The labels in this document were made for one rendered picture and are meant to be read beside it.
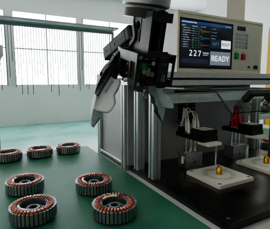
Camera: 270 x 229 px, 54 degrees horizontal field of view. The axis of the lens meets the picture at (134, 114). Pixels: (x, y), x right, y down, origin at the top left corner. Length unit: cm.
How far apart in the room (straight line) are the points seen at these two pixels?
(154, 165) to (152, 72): 48
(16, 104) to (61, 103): 108
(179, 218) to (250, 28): 80
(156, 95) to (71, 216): 39
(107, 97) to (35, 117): 671
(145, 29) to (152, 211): 48
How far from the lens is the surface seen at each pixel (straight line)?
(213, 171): 96
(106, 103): 43
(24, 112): 708
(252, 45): 120
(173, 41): 95
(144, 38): 41
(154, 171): 87
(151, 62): 41
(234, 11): 521
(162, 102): 50
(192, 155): 100
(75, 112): 733
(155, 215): 71
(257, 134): 112
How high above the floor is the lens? 109
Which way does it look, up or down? 7 degrees down
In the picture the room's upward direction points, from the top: straight up
